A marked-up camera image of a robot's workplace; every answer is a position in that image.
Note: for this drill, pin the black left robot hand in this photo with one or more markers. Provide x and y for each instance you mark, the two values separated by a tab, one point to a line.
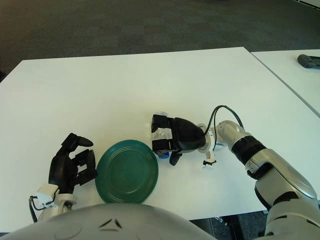
62	170

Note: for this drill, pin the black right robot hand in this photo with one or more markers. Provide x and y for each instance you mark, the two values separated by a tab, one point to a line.
187	135

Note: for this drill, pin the clear bottle with blue cap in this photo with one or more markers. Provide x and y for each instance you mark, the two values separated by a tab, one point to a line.
161	135

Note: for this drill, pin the green round plate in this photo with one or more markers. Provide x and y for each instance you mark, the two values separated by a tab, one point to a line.
127	172

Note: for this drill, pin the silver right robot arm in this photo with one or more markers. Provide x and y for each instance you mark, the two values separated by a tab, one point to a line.
262	160

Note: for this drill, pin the grey robot torso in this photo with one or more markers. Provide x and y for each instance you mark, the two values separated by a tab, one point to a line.
100	225

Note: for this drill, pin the black table leg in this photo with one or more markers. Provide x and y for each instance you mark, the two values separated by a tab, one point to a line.
232	227

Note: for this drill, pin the dark grey handheld controller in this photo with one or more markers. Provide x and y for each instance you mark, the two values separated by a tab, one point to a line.
308	60

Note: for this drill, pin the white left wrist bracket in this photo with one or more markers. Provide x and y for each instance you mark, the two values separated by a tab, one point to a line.
45	193

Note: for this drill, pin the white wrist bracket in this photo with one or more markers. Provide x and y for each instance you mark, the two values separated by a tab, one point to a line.
208	161
45	193

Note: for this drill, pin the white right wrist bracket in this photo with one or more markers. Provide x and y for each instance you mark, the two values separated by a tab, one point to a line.
208	161

